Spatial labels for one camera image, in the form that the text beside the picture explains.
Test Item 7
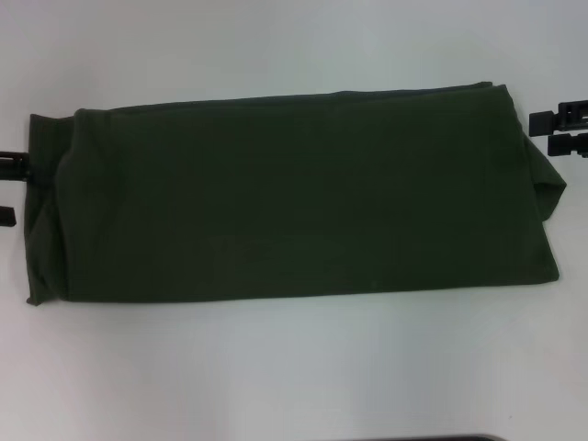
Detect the dark green FREE! t-shirt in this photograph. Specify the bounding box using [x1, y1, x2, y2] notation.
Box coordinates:
[25, 81, 569, 308]

